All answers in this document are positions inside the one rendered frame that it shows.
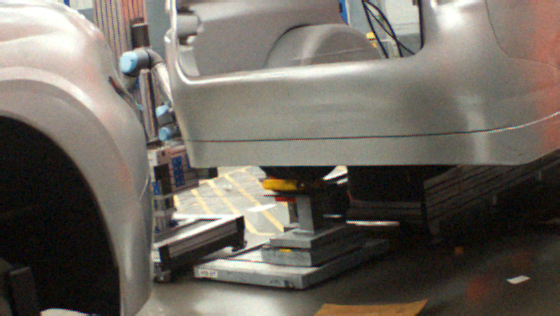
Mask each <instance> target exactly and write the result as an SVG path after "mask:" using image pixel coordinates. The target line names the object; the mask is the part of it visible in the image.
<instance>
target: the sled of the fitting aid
mask: <svg viewBox="0 0 560 316"><path fill-rule="evenodd" d="M365 243H367V239H366V231H359V230H356V231H353V232H350V233H348V234H345V235H342V236H340V237H336V239H334V240H331V241H329V242H326V243H324V244H320V245H318V246H315V247H313V248H302V247H286V246H269V247H267V248H264V249H260V254H262V261H263V263H270V264H283V265H296V266H310V267H312V266H315V265H317V264H319V263H322V262H324V261H328V259H330V258H332V257H335V256H337V255H339V254H343V253H345V252H348V251H350V250H352V249H355V248H357V247H360V246H361V245H363V244H365Z"/></svg>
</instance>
